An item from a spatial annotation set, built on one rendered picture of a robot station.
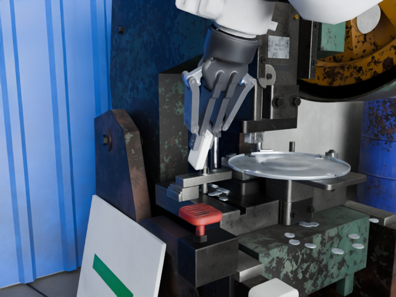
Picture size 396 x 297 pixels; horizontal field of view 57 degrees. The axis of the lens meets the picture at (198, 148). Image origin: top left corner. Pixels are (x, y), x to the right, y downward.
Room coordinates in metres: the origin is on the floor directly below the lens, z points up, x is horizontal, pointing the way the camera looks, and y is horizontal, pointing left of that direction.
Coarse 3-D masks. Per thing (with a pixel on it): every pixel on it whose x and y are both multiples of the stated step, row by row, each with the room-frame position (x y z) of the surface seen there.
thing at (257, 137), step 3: (258, 132) 0.96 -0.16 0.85; (261, 132) 0.97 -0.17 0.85; (246, 135) 0.97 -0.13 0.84; (249, 135) 0.96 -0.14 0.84; (252, 135) 0.96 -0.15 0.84; (255, 135) 0.96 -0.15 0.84; (258, 135) 0.96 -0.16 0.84; (261, 135) 0.97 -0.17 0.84; (246, 138) 0.97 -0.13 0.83; (249, 138) 0.96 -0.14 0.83; (252, 138) 0.96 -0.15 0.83; (255, 138) 0.96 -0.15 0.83; (258, 138) 0.96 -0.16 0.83; (261, 138) 0.97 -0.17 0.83; (246, 141) 0.97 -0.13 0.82; (249, 141) 0.96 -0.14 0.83; (252, 141) 0.96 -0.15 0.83; (255, 141) 0.96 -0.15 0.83; (258, 141) 0.96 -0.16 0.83; (261, 141) 0.97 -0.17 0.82
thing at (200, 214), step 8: (184, 208) 0.62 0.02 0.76; (192, 208) 0.62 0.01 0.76; (200, 208) 0.62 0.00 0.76; (208, 208) 0.62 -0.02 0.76; (184, 216) 0.60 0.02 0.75; (192, 216) 0.58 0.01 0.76; (200, 216) 0.58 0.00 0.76; (208, 216) 0.58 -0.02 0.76; (216, 216) 0.59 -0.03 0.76; (192, 224) 0.58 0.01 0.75; (200, 224) 0.57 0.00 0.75; (208, 224) 0.58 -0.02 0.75; (200, 232) 0.60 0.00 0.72
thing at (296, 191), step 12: (276, 180) 0.84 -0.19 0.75; (288, 180) 0.81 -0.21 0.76; (300, 180) 0.76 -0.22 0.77; (312, 180) 0.73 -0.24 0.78; (324, 180) 0.73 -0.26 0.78; (336, 180) 0.73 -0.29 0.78; (348, 180) 0.74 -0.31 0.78; (360, 180) 0.76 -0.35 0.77; (276, 192) 0.84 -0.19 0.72; (288, 192) 0.81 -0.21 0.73; (300, 192) 0.83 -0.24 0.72; (312, 192) 0.86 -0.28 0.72; (288, 204) 0.81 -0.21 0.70; (300, 204) 0.83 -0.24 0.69; (312, 204) 0.86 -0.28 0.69; (288, 216) 0.81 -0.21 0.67; (300, 216) 0.83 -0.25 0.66; (312, 216) 0.86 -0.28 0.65
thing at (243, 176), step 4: (252, 156) 1.00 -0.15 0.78; (224, 160) 0.97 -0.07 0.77; (224, 164) 0.97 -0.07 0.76; (228, 164) 0.95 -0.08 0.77; (224, 168) 0.97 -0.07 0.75; (228, 168) 0.95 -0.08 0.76; (232, 172) 0.94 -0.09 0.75; (236, 172) 0.92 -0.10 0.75; (240, 172) 0.91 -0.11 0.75; (232, 176) 0.94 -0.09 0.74; (236, 176) 0.92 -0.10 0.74; (240, 176) 0.91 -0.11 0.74; (244, 176) 0.90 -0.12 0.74; (248, 176) 0.91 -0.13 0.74; (252, 176) 0.92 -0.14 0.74; (256, 176) 0.93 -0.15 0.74
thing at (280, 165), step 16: (240, 160) 0.93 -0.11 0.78; (256, 160) 0.93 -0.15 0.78; (272, 160) 0.90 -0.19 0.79; (288, 160) 0.90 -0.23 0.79; (304, 160) 0.90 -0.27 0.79; (320, 160) 0.93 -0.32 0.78; (336, 160) 0.92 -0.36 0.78; (272, 176) 0.75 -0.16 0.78; (288, 176) 0.74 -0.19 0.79; (304, 176) 0.76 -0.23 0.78; (320, 176) 0.74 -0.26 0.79; (336, 176) 0.77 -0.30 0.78
